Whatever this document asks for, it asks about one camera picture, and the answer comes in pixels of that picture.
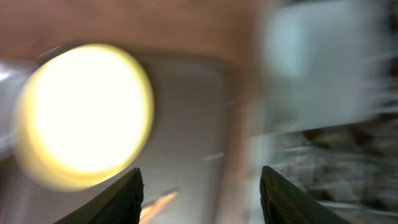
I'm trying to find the grey dishwasher rack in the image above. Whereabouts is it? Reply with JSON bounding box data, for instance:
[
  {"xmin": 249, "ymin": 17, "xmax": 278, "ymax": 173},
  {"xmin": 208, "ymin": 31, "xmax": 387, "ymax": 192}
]
[{"xmin": 246, "ymin": 1, "xmax": 397, "ymax": 223}]

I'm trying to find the wooden chopstick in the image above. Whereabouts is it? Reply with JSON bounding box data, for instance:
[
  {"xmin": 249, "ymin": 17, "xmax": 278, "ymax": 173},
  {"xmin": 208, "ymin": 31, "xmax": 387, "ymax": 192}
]
[{"xmin": 139, "ymin": 190, "xmax": 178, "ymax": 224}]

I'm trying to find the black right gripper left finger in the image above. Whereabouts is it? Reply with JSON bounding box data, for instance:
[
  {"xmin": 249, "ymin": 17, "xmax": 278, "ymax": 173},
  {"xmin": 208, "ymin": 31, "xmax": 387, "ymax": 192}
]
[{"xmin": 54, "ymin": 168, "xmax": 144, "ymax": 224}]

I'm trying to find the brown serving tray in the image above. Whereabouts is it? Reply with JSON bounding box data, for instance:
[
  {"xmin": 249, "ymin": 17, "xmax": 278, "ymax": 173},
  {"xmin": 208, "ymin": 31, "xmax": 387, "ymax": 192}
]
[{"xmin": 1, "ymin": 44, "xmax": 239, "ymax": 224}]

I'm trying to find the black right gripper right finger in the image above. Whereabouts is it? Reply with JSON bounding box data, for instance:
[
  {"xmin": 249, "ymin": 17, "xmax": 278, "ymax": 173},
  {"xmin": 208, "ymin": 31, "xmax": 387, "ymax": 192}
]
[{"xmin": 259, "ymin": 166, "xmax": 349, "ymax": 224}]

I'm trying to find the light blue bowl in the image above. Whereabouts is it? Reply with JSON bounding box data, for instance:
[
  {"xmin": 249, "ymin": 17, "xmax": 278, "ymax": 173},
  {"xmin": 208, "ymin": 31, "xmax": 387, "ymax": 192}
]
[{"xmin": 257, "ymin": 1, "xmax": 394, "ymax": 132}]

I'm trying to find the yellow plate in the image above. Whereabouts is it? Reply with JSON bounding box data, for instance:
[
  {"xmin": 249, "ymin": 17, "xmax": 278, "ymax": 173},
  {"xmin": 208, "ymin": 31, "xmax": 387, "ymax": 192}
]
[{"xmin": 12, "ymin": 44, "xmax": 155, "ymax": 191}]

